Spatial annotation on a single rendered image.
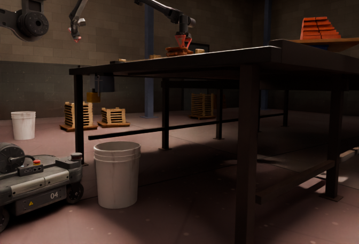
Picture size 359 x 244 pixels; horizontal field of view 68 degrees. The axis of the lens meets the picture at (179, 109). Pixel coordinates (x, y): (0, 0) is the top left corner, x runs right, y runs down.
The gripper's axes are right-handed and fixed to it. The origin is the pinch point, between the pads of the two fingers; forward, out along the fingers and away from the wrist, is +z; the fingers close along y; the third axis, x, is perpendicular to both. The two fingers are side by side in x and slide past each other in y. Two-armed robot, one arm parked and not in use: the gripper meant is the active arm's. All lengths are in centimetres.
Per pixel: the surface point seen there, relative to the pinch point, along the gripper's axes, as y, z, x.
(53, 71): 319, -17, 433
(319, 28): 43, -15, -82
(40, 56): 298, -48, 446
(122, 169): -25, 75, 31
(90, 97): 15, 33, 86
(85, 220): -44, 100, 42
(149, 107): 409, 67, 231
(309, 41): 11, -1, -73
